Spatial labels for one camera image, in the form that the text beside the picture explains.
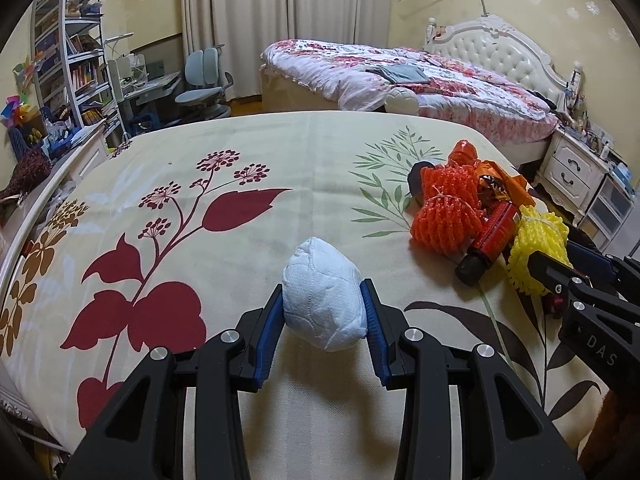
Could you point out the yellow foam fruit net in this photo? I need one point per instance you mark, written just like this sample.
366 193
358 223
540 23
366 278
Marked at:
537 232

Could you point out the grey folded cloth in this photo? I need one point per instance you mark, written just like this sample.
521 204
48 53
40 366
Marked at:
400 73

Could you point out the white tissue ball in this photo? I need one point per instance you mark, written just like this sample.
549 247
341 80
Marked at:
322 302

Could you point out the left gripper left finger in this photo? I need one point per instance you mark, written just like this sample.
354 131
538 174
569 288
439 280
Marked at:
139 434

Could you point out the white bookshelf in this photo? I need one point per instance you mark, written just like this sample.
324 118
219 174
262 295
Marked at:
72 81

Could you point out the white tufted headboard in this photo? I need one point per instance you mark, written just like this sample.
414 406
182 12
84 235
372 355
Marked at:
492 43

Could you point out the grey-blue desk chair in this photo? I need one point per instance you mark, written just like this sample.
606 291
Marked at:
206 97

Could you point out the red-orange crumpled plastic bag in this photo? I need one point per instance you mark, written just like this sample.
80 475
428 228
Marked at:
464 153

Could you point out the study desk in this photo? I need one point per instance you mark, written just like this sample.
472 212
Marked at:
129 79

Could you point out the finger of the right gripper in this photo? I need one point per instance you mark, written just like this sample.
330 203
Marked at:
601 329
603 268

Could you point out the beige curtains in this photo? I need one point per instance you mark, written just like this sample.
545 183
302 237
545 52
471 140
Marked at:
244 28

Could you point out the white nightstand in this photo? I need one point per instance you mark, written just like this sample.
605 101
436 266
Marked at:
570 174

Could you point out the white blue milk powder packet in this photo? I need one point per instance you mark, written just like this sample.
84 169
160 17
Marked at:
414 177

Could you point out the orange foam fruit net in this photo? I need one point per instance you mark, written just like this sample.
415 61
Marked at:
455 181

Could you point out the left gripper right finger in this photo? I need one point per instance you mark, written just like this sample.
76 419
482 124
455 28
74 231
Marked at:
504 431

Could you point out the pink floral bed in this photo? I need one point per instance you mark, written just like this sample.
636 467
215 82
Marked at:
306 74

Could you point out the plastic drawer unit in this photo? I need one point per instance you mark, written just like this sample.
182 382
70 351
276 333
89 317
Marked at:
607 212

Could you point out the cream floral bed sheet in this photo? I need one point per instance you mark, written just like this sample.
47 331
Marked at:
170 240

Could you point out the red black tube package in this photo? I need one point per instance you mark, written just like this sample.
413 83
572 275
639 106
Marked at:
485 249

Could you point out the orange plastic bag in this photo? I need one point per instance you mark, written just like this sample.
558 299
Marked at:
505 187

